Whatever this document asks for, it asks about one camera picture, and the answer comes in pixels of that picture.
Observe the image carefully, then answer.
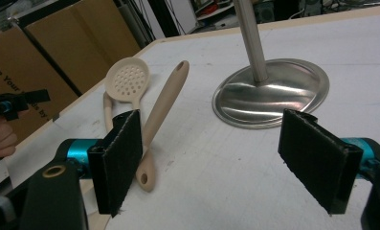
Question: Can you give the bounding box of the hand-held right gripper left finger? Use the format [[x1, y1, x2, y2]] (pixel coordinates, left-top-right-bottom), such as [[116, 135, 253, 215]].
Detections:
[[87, 108, 144, 219]]

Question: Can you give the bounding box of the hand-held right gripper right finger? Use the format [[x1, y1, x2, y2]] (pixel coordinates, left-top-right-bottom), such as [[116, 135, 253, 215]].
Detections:
[[277, 108, 365, 216]]

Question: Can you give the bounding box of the beige perforated skimmer spoon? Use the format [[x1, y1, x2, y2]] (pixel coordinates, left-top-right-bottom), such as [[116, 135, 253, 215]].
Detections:
[[104, 57, 156, 194]]

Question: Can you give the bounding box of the white gridded mat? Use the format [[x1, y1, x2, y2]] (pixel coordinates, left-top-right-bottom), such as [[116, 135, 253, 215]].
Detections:
[[0, 12, 380, 230]]

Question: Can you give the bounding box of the beige solid spatula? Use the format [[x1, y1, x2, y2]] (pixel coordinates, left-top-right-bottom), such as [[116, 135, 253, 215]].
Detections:
[[141, 59, 190, 152]]

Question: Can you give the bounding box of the beige slotted turner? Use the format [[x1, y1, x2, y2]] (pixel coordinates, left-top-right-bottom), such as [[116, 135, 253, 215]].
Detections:
[[102, 91, 114, 132]]

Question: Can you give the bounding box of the plain cardboard box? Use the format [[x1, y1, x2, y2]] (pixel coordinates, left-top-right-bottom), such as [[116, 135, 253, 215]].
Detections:
[[24, 0, 143, 96]]

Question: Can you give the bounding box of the metal utensil stand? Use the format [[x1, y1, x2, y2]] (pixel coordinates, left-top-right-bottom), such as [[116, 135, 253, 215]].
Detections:
[[212, 0, 330, 130]]

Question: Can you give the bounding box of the cardboard box with black lettering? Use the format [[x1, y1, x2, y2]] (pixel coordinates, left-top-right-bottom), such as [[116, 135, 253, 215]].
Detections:
[[0, 25, 82, 145]]

